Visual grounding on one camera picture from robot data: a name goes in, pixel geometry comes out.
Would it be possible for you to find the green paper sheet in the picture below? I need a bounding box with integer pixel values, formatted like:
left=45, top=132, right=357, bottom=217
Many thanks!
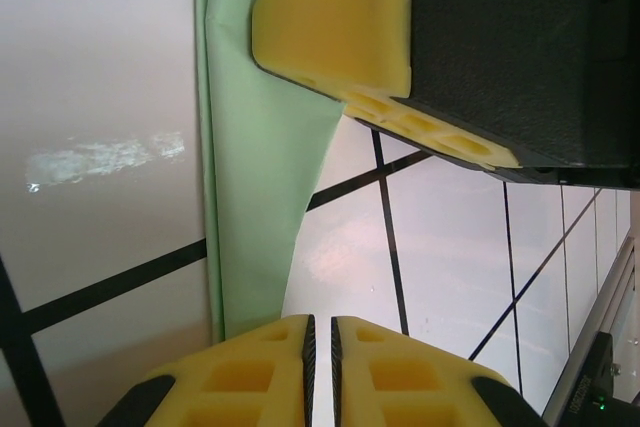
left=192, top=0, right=347, bottom=341

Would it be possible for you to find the long aluminium mounting rail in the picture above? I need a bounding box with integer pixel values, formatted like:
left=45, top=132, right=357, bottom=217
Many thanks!
left=542, top=231, right=640, bottom=427

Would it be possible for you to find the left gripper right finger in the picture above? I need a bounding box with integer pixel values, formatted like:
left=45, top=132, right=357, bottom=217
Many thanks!
left=329, top=314, right=547, bottom=427

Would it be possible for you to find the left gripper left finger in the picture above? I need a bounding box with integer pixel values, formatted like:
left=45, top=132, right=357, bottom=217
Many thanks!
left=94, top=313, right=318, bottom=427

